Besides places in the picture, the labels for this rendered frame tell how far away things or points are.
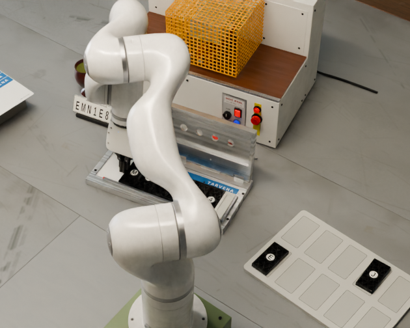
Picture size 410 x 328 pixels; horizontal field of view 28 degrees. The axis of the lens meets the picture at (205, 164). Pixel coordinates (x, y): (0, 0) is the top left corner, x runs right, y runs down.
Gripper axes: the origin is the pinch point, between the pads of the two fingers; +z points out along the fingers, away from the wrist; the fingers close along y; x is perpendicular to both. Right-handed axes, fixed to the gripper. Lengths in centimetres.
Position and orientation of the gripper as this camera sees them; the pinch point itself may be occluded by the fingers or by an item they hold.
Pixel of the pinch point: (124, 164)
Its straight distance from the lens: 238.1
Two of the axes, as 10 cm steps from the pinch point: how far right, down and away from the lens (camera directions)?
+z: -0.9, 8.1, 5.8
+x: 4.3, -4.9, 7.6
